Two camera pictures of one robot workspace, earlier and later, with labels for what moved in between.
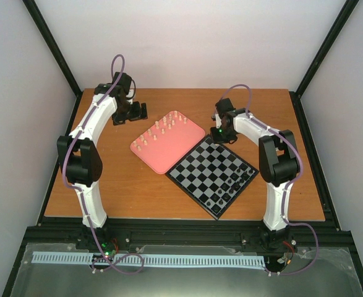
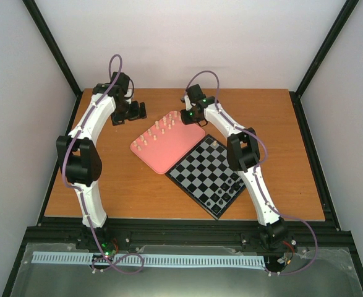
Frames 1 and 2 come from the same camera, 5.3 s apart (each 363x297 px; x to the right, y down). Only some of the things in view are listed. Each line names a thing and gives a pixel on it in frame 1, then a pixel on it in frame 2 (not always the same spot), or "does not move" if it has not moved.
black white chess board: [213, 177] does not move
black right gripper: [217, 140] to [186, 121]
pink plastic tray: [165, 145] does not move
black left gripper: [136, 116] does not move
